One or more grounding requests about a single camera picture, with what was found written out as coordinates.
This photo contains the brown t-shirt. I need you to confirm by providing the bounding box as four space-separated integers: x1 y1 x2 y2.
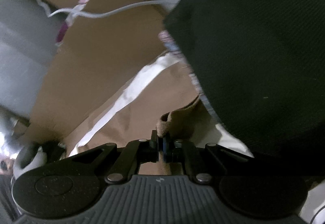
62 61 214 176

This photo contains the white bear print duvet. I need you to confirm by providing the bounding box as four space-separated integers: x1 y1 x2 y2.
68 52 255 160

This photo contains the grey plush toy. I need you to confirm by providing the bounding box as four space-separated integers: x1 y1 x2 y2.
13 143 47 180

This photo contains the brown cardboard sheet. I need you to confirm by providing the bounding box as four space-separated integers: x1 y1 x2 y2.
24 0 165 142

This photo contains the black garment right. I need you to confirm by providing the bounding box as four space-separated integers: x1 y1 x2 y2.
164 0 324 181

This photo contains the white cable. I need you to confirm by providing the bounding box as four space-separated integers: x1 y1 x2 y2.
17 0 176 20

